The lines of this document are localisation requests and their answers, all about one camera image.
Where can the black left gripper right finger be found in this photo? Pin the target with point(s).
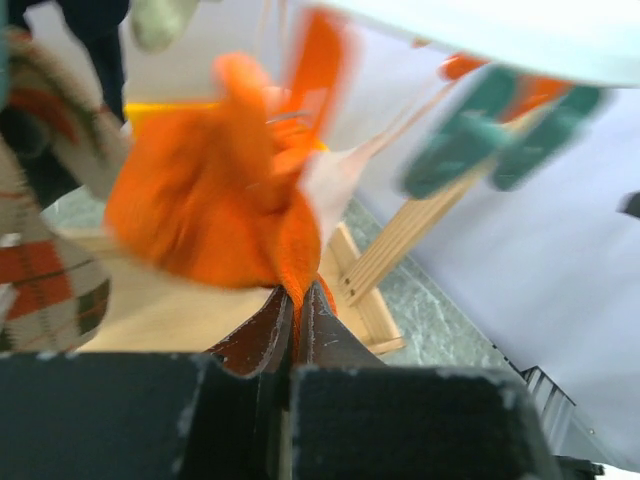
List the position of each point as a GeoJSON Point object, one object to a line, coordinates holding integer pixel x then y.
{"type": "Point", "coordinates": [354, 417]}

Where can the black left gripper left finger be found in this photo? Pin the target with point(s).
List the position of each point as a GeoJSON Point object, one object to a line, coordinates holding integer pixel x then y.
{"type": "Point", "coordinates": [211, 415]}

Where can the argyle patterned sock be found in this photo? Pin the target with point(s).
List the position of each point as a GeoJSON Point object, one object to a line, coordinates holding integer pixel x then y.
{"type": "Point", "coordinates": [54, 293]}

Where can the orange sock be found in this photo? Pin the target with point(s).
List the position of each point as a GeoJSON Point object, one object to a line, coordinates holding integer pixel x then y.
{"type": "Point", "coordinates": [231, 225]}

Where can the white round clip hanger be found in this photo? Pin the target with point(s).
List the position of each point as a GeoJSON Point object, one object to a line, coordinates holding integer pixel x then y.
{"type": "Point", "coordinates": [588, 42]}

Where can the wooden hanger rack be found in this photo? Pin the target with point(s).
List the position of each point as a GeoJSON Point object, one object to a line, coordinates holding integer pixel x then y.
{"type": "Point", "coordinates": [154, 312]}

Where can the cream sock on hanger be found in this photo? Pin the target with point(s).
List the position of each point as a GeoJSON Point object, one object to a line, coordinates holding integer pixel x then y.
{"type": "Point", "coordinates": [157, 24]}

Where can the yellow plastic tray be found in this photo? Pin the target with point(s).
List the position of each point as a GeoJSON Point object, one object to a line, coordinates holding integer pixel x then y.
{"type": "Point", "coordinates": [195, 133]}

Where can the teal clothes peg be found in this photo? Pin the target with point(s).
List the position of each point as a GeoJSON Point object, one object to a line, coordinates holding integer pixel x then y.
{"type": "Point", "coordinates": [505, 116]}

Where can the orange clothes peg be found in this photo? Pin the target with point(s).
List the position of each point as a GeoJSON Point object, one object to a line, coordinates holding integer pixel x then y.
{"type": "Point", "coordinates": [323, 55]}

